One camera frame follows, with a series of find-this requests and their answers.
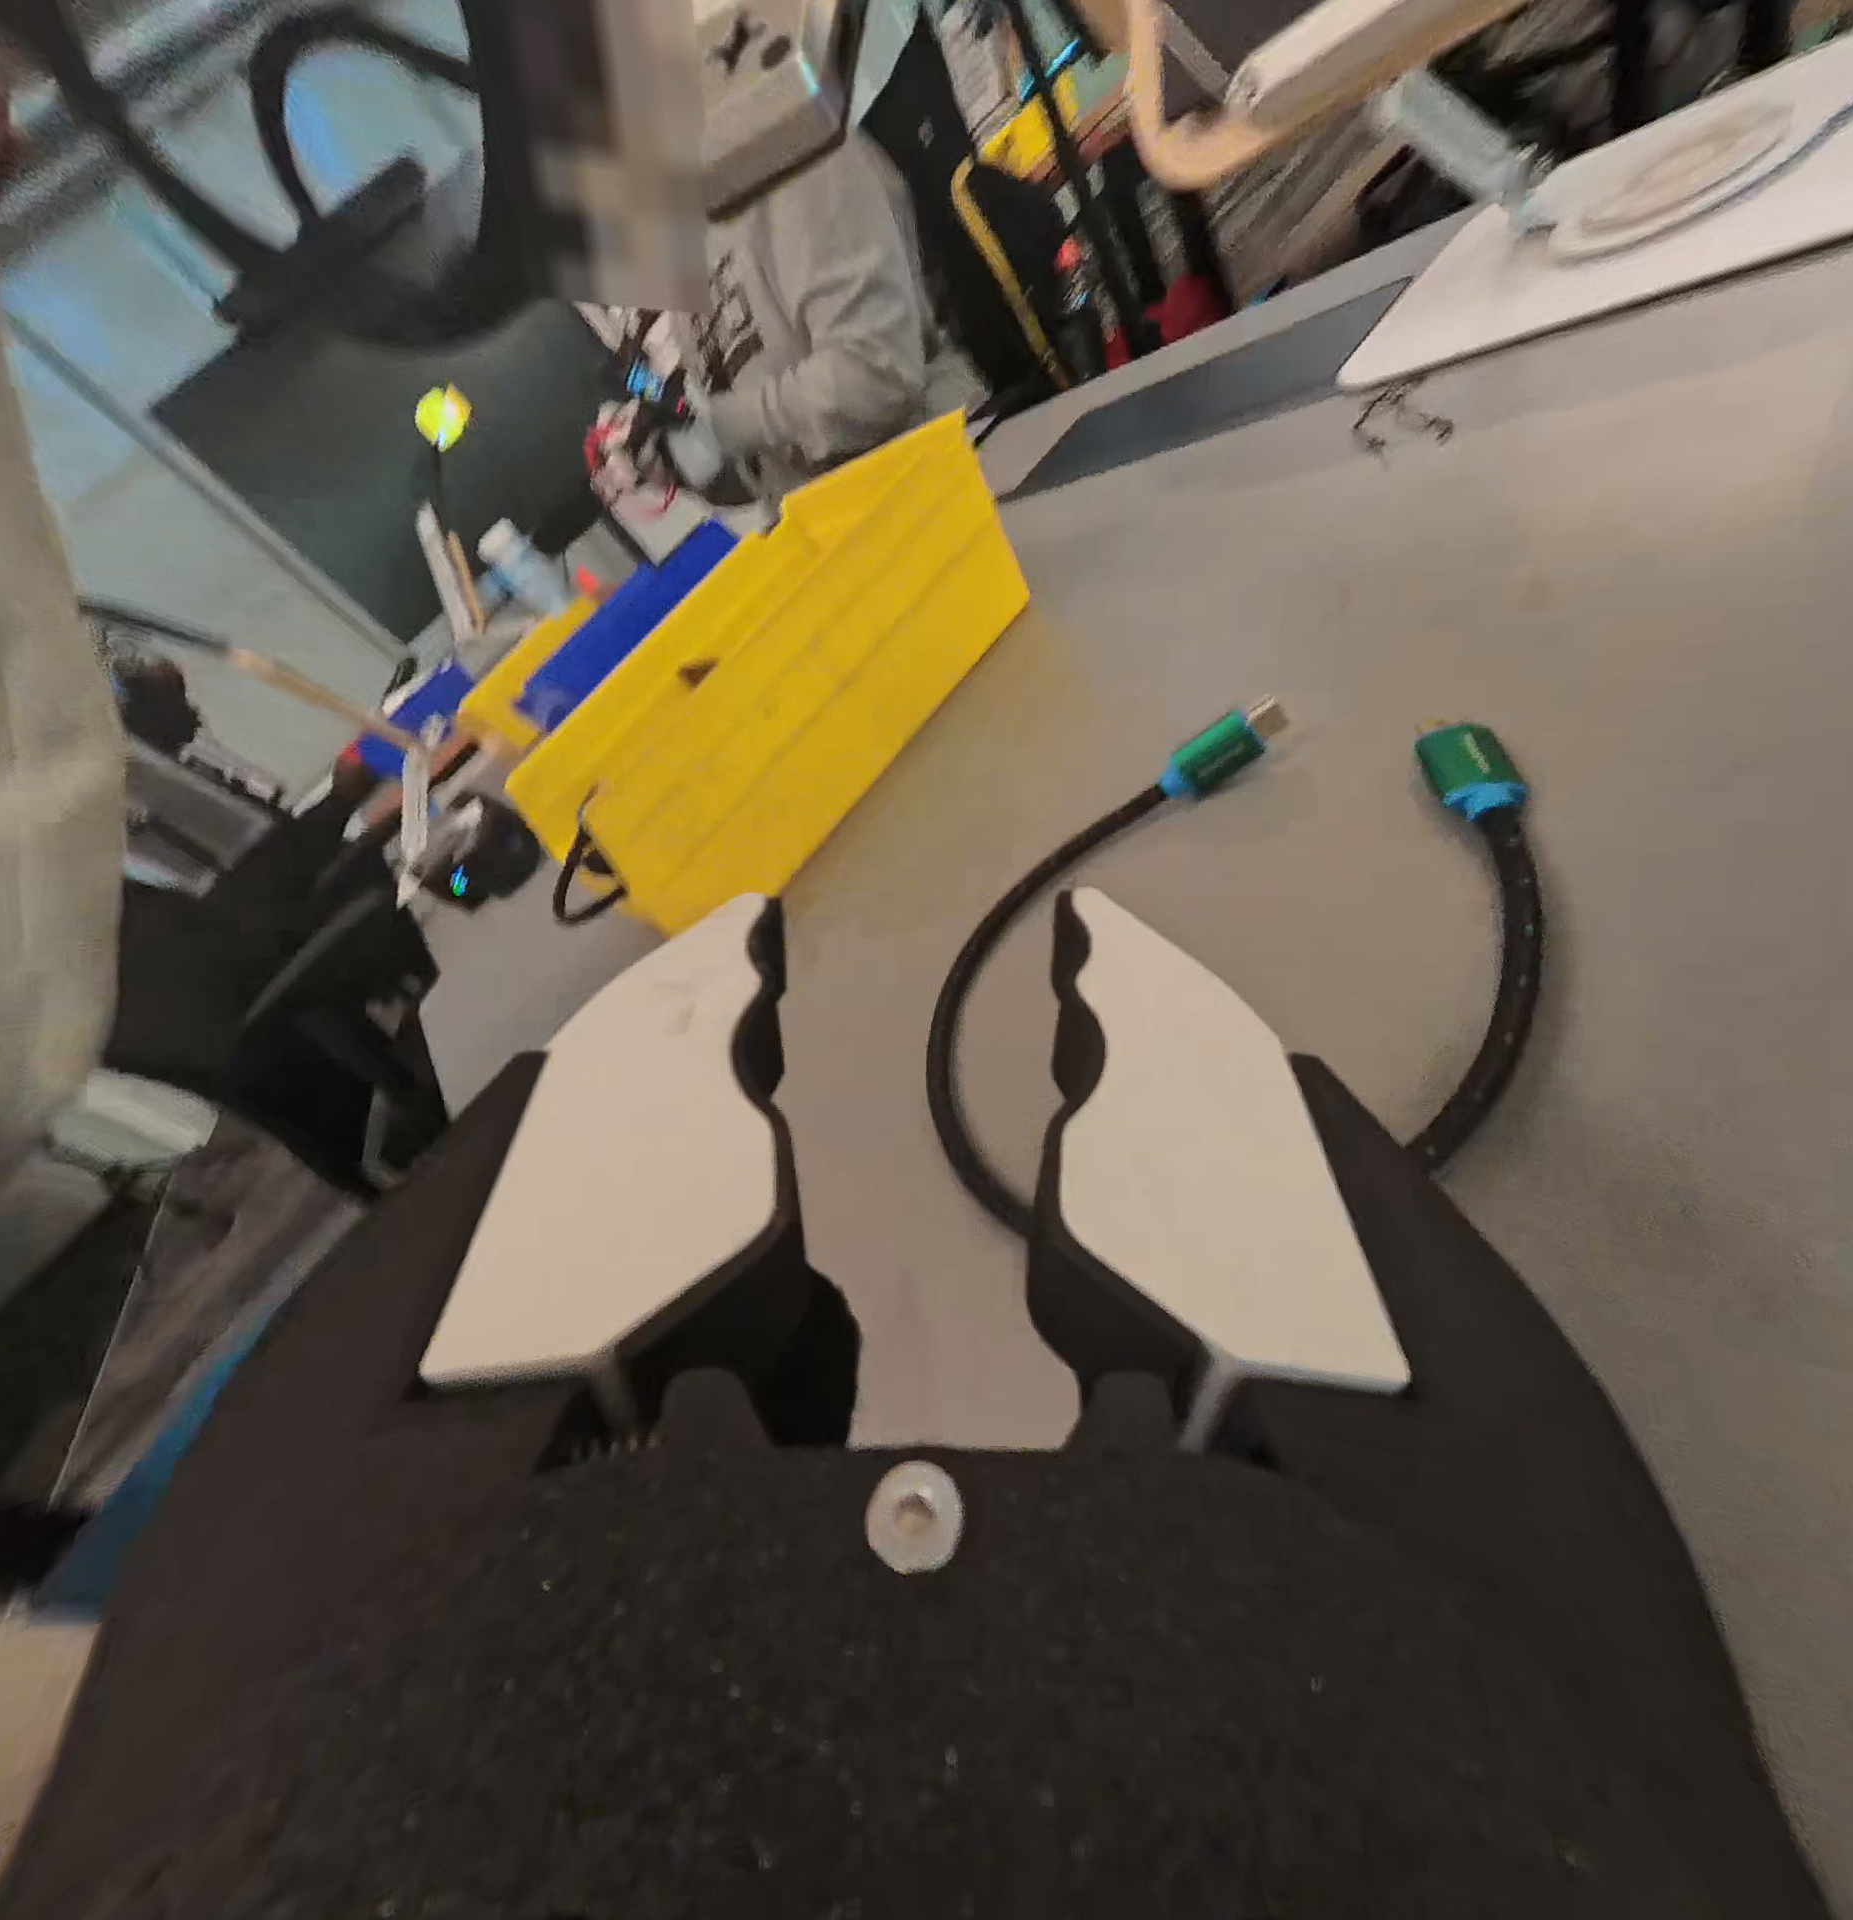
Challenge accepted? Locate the yellow plastic bin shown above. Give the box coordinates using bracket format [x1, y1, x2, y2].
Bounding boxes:
[455, 599, 605, 751]
[504, 409, 1036, 937]

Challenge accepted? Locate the black bag yellow trim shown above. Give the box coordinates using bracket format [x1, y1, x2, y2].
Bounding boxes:
[945, 108, 1109, 395]

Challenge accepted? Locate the person's cream sweatshirt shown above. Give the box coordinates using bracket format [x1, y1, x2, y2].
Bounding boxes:
[0, 245, 130, 1185]

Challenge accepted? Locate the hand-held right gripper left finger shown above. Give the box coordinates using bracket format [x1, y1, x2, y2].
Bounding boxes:
[415, 891, 862, 1447]

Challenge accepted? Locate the grey desk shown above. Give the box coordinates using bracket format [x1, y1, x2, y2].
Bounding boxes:
[407, 201, 1853, 1920]

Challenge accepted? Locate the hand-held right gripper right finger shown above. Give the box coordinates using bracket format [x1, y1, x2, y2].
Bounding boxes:
[1023, 884, 1411, 1455]

